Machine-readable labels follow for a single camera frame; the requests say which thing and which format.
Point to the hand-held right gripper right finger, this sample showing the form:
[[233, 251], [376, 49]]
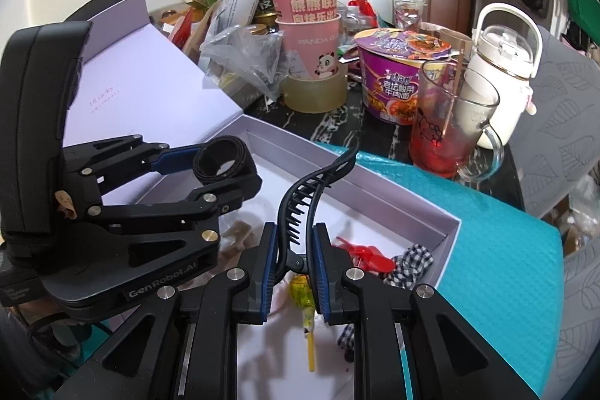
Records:
[[321, 269]]

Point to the gingham bow hair clip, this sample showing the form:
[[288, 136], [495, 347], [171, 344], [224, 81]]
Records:
[[412, 262]]

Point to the white kettle pot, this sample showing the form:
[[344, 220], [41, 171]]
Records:
[[506, 67]]

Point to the grey leaf chair cover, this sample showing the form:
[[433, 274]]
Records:
[[581, 287], [562, 114]]

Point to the red fan hair clip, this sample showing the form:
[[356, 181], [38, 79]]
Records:
[[370, 262]]

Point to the clear bag with contents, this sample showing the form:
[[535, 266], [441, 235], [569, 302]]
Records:
[[243, 53]]

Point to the large green tote bag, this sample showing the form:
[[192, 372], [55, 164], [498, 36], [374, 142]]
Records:
[[581, 1]]

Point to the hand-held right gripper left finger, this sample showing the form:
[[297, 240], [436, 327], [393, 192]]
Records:
[[269, 269]]

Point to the black claw hair clip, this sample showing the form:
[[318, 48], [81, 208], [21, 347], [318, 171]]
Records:
[[283, 208]]

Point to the red snack wrapper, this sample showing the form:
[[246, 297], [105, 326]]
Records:
[[363, 6]]

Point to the pink panda paper cup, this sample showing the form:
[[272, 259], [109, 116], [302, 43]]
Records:
[[304, 48]]

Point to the purple instant noodle bowl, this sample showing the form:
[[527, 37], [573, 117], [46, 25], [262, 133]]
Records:
[[389, 90]]

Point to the yellow lollipop hair clip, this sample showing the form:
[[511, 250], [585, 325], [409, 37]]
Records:
[[300, 292]]

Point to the black round hair band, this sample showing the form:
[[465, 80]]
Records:
[[246, 160]]

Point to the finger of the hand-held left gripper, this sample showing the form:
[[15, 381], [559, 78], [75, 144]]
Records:
[[206, 205], [173, 158]]

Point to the glass mug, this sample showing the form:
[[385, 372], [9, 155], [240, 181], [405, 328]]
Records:
[[440, 137]]

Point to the clear tape roll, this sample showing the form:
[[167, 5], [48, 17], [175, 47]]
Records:
[[314, 95]]

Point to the gold lid jar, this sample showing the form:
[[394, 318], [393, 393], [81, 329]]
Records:
[[260, 28]]

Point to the lavender gift box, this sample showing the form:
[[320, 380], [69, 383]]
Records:
[[140, 67]]

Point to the small printed glass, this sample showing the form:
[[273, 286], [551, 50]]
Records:
[[408, 13]]

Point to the beige claw hair clip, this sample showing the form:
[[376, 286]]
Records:
[[236, 236]]

